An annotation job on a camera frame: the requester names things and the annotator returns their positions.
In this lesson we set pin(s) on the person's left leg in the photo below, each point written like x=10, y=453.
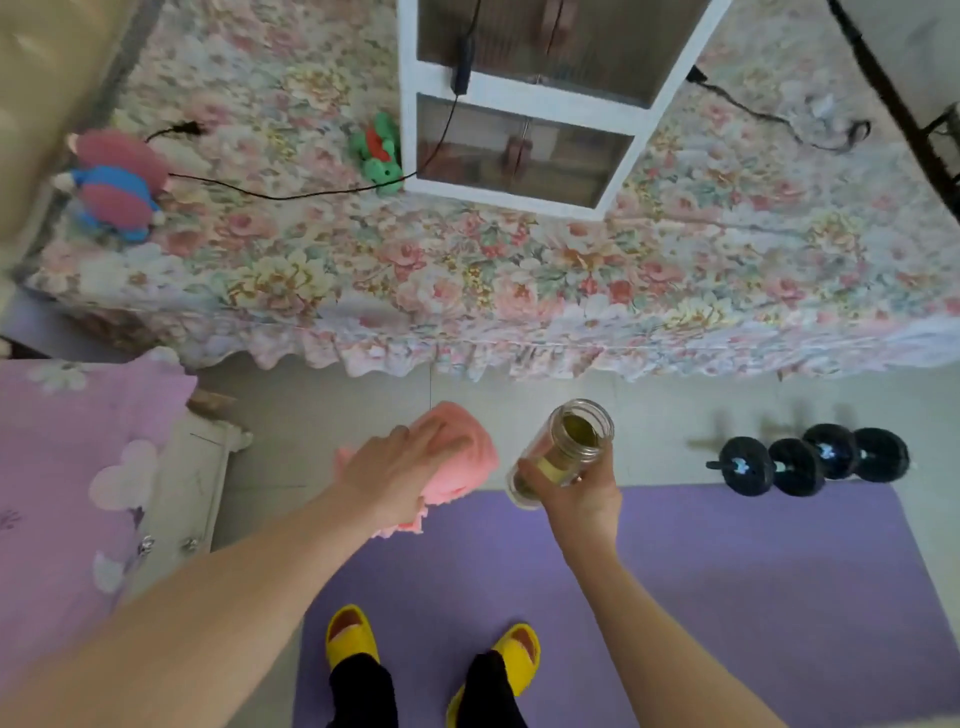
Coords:
x=361, y=694

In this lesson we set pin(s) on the person's right forearm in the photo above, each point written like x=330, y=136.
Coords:
x=660, y=645

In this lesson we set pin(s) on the green plush toy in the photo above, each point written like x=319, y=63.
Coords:
x=379, y=154

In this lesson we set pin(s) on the yellow slipper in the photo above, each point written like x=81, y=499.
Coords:
x=349, y=634
x=514, y=660

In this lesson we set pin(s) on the purple exercise mat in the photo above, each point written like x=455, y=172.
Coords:
x=750, y=600

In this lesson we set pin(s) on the yellow right slipper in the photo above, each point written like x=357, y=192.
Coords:
x=514, y=660

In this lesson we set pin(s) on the floral bed sheet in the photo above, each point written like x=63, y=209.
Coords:
x=675, y=255

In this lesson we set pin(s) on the white bed table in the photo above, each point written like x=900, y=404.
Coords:
x=540, y=97

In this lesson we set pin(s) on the beige padded headboard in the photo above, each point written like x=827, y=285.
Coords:
x=45, y=97

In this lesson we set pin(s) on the person's left forearm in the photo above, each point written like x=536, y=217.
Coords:
x=180, y=622

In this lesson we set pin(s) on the pink and blue plush toy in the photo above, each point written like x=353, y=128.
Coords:
x=116, y=184

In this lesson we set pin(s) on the person's leg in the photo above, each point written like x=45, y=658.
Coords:
x=361, y=694
x=487, y=694

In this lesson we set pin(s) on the person's left fingers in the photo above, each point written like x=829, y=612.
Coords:
x=442, y=442

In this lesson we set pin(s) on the clear glass bottle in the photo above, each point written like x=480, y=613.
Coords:
x=559, y=450

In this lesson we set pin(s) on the white nightstand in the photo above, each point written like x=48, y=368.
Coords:
x=184, y=495

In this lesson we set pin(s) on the black stand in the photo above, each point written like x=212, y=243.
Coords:
x=896, y=105

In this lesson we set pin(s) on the person's right thumb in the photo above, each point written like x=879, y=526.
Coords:
x=541, y=480

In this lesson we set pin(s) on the black dumbbell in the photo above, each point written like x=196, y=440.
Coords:
x=765, y=465
x=855, y=450

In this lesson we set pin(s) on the person's right hand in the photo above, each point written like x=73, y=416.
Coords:
x=581, y=510

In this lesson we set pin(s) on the pink towel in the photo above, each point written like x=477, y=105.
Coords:
x=457, y=457

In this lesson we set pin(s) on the yellow left slipper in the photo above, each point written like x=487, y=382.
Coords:
x=349, y=634

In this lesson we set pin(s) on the purple floral cloth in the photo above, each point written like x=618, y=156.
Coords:
x=67, y=495

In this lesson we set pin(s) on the person's left hand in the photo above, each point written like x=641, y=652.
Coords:
x=390, y=472

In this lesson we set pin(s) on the person's right leg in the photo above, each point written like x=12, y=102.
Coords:
x=487, y=694

